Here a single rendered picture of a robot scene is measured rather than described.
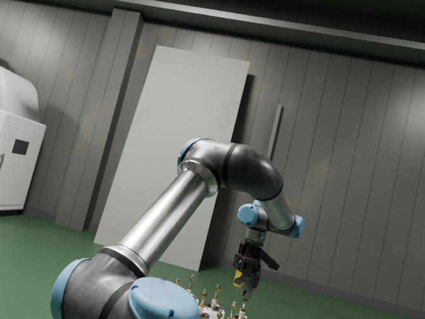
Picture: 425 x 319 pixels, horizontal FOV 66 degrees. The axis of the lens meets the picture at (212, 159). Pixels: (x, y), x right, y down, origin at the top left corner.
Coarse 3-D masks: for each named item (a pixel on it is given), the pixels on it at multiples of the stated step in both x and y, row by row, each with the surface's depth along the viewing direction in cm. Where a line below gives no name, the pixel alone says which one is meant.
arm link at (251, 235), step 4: (248, 228) 124; (248, 232) 124; (252, 232) 122; (256, 232) 122; (260, 232) 122; (264, 232) 123; (248, 236) 123; (252, 236) 122; (256, 236) 122; (260, 236) 122; (264, 236) 123; (248, 240) 124; (252, 240) 122; (256, 240) 121; (260, 240) 122; (264, 240) 124
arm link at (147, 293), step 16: (128, 288) 53; (144, 288) 51; (160, 288) 53; (176, 288) 55; (112, 304) 51; (128, 304) 49; (144, 304) 47; (160, 304) 47; (176, 304) 49; (192, 304) 51
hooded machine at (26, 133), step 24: (0, 72) 287; (0, 96) 283; (24, 96) 310; (0, 120) 277; (24, 120) 300; (0, 144) 278; (24, 144) 306; (0, 168) 281; (24, 168) 313; (0, 192) 290; (24, 192) 321
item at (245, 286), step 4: (248, 276) 121; (252, 276) 122; (248, 280) 121; (252, 280) 121; (244, 284) 120; (248, 284) 121; (252, 284) 121; (244, 288) 120; (248, 288) 121; (252, 288) 120; (252, 292) 121; (248, 296) 122
